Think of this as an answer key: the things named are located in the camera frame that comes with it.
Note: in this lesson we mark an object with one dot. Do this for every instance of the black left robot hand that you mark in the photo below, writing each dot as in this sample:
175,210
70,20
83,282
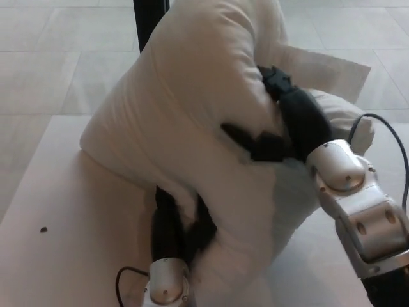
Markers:
166,230

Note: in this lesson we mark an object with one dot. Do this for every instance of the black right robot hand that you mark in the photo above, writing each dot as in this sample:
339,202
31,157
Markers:
303,118

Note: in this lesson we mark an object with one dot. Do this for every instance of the white square pillow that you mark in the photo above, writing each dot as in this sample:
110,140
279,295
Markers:
191,121

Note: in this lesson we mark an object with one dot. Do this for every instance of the black metal post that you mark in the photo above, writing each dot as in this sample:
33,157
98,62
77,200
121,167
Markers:
139,25

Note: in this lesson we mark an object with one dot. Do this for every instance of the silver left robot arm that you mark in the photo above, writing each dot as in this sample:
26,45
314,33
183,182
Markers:
167,283

